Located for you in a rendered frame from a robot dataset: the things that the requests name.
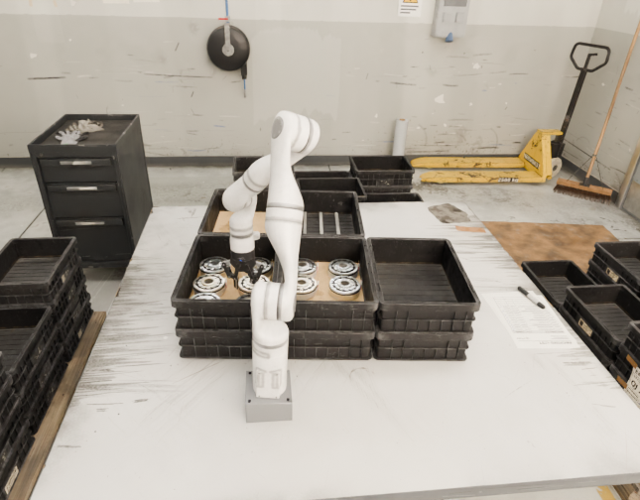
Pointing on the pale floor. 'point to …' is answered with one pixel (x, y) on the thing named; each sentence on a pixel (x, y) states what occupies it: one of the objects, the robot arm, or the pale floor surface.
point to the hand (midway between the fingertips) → (244, 284)
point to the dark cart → (95, 187)
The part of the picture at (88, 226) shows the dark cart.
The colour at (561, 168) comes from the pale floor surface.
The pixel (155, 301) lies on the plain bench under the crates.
